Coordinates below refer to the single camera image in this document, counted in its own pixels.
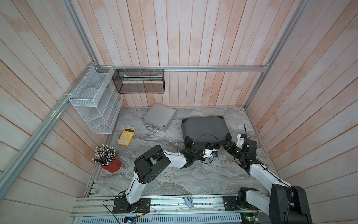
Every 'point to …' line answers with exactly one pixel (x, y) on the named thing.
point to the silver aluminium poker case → (159, 117)
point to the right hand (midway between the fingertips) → (223, 142)
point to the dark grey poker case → (209, 132)
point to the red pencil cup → (106, 157)
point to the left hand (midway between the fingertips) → (204, 147)
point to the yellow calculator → (126, 136)
